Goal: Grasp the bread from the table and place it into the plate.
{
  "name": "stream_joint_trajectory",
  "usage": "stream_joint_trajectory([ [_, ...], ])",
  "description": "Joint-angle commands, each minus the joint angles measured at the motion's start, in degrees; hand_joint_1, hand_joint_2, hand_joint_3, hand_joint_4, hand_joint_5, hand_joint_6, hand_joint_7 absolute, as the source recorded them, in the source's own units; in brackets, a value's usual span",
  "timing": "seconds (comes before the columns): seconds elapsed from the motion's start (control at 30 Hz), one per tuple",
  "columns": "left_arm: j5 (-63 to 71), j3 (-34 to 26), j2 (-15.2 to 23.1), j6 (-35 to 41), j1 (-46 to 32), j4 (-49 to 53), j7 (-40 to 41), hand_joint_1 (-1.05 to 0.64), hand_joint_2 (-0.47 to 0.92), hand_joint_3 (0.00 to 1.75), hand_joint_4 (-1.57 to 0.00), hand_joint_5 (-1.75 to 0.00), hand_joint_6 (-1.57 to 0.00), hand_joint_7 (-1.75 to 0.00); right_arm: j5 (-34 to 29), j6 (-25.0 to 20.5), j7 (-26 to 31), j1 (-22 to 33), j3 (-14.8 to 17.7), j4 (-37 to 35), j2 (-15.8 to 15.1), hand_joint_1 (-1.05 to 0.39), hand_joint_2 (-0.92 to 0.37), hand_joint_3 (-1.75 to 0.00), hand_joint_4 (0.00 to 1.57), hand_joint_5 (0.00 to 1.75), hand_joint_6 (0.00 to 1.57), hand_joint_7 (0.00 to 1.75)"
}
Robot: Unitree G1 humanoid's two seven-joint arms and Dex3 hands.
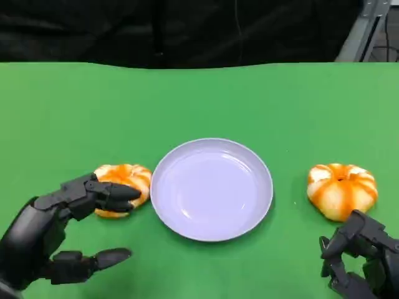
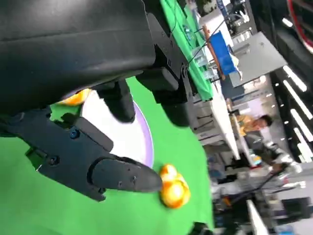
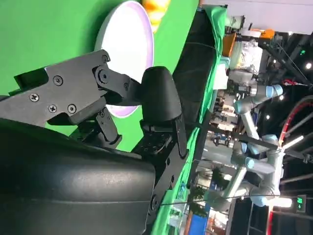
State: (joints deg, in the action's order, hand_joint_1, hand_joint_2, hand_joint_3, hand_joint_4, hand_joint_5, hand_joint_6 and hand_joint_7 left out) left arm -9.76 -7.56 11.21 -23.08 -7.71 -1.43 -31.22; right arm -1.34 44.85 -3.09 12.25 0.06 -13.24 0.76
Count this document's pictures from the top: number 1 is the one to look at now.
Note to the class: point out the grey metal frame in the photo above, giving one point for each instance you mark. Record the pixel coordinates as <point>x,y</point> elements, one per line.
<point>358,34</point>

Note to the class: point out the lilac plate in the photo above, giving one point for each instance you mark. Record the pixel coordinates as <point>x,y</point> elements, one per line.
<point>212,190</point>

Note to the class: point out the orange white toy bread roll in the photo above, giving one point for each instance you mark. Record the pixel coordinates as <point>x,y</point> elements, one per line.
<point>341,191</point>
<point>127,174</point>

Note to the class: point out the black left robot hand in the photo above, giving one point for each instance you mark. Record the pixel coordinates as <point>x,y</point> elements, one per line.
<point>28,230</point>

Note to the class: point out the black backdrop curtain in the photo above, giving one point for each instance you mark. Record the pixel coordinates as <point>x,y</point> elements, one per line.
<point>156,28</point>

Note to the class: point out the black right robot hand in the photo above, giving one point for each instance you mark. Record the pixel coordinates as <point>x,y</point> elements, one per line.
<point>374,240</point>

